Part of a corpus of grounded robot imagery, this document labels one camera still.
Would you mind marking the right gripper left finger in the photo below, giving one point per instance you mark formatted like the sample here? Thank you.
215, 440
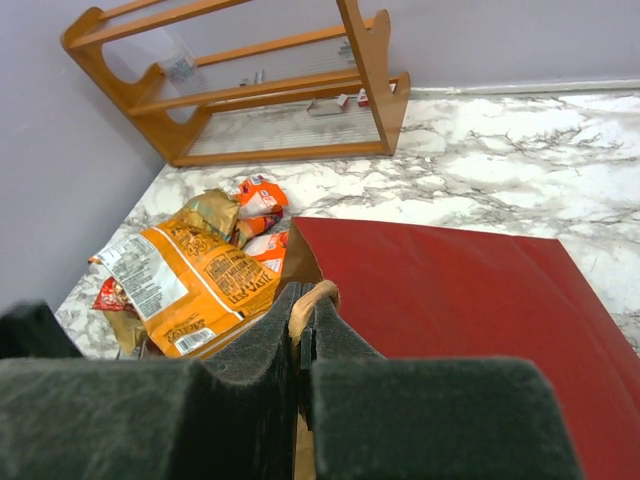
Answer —
232, 416

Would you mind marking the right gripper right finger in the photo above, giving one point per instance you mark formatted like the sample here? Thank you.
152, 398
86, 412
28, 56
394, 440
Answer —
444, 418

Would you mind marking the red brown paper bag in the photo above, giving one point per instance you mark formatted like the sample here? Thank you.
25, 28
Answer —
428, 292

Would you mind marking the yellow Werther's candy bag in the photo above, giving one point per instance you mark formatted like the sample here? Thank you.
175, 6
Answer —
194, 292

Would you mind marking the red pretzel snack bag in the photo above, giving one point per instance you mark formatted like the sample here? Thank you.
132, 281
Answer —
112, 297

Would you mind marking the gold teal chips bag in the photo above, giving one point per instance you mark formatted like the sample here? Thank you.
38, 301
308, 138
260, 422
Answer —
214, 211

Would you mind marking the orange white snack packet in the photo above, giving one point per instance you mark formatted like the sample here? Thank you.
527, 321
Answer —
262, 206

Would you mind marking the orange silver snack packet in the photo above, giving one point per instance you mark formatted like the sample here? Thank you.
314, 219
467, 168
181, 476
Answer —
269, 250

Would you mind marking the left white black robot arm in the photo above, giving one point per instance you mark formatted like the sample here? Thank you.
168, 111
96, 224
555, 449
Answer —
32, 330

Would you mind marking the orange wooden rack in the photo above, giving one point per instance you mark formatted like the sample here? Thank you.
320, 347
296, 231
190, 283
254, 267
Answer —
321, 94

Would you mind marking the small patterned cup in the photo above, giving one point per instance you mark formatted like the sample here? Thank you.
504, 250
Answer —
178, 65

